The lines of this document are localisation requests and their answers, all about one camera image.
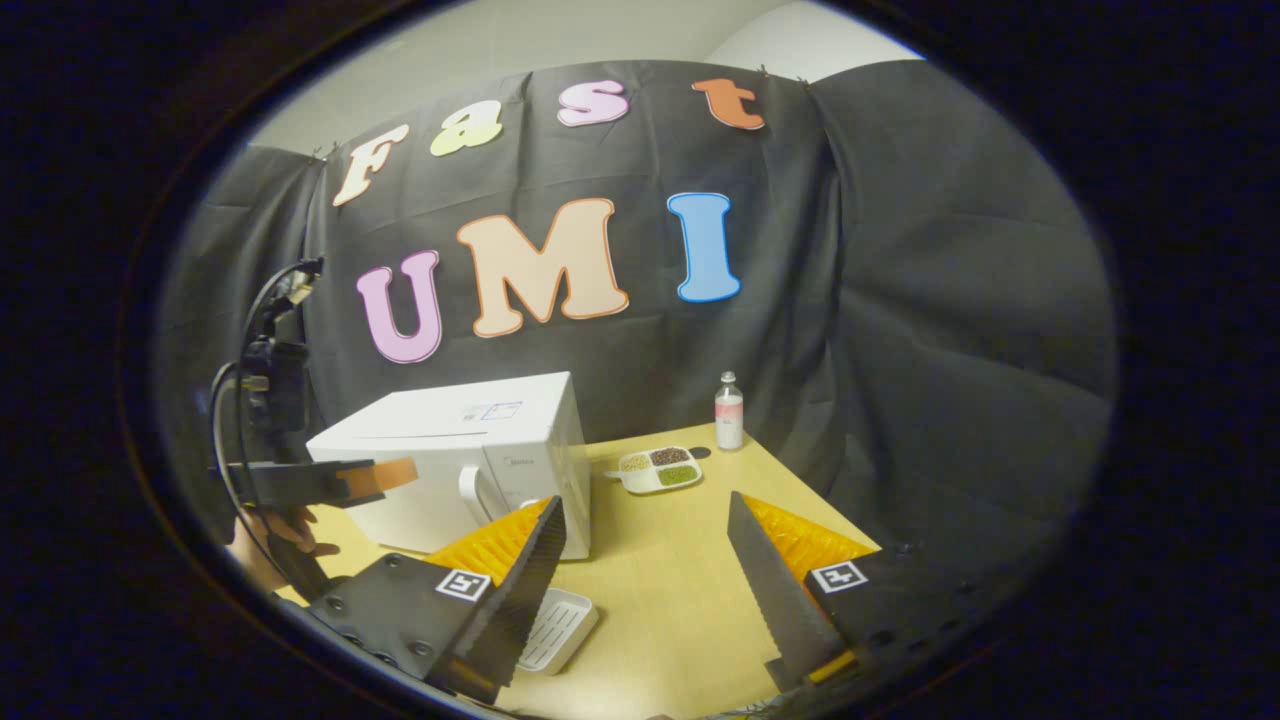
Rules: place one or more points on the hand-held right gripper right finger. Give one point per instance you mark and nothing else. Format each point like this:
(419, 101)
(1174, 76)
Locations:
(770, 590)

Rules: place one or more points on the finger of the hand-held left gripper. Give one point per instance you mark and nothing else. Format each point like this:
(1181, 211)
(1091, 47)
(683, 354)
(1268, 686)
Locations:
(300, 483)

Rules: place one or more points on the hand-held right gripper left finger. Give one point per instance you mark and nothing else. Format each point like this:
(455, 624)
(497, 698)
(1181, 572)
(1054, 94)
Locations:
(525, 600)

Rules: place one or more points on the white microwave oven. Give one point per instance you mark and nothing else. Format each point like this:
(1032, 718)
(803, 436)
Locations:
(450, 450)

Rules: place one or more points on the white rectangular tray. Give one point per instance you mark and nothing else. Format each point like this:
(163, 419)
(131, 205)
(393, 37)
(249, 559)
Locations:
(560, 625)

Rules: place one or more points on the white divided dish of grains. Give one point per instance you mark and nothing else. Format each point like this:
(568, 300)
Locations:
(658, 470)

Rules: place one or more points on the small clear pink-label bottle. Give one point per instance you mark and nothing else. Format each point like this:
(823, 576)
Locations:
(729, 420)

